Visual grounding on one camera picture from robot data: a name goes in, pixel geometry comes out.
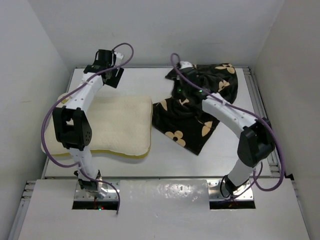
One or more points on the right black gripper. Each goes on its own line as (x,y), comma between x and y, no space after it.
(177,81)

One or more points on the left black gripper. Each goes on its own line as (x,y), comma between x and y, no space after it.
(113,81)

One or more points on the black floral plush pillowcase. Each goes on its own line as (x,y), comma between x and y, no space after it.
(185,124)

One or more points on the cream pillow with yellow edge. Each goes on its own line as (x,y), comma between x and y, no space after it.
(121,125)

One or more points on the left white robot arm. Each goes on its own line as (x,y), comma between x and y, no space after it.
(71,125)

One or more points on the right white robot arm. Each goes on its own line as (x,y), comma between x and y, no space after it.
(255,138)

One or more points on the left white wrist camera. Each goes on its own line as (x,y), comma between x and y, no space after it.
(116,58)

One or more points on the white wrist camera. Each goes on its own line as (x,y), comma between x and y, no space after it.
(116,58)
(185,65)

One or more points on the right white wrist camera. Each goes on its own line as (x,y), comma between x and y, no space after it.
(185,65)

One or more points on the right aluminium frame rail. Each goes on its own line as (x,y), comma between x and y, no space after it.
(273,159)

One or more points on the aluminium frame rail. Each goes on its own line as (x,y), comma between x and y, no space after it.
(273,159)
(22,210)

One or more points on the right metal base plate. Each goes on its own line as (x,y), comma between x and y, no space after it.
(244,193)

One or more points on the metal base plate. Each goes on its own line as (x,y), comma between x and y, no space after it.
(106,194)
(244,193)

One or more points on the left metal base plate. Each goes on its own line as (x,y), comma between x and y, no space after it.
(106,194)

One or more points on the left aluminium frame rail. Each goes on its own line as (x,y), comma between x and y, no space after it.
(22,210)

